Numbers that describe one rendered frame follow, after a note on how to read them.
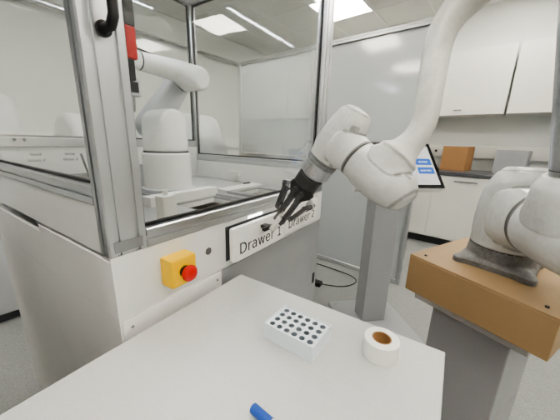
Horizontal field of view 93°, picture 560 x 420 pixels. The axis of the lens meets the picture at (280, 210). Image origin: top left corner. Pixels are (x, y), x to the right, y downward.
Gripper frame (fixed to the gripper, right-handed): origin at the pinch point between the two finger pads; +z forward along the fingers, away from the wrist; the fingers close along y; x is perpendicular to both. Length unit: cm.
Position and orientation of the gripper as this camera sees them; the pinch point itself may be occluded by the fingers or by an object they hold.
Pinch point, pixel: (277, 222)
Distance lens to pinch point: 87.4
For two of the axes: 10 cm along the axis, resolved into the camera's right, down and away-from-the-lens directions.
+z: -5.0, 7.0, 5.1
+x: -5.5, 1.9, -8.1
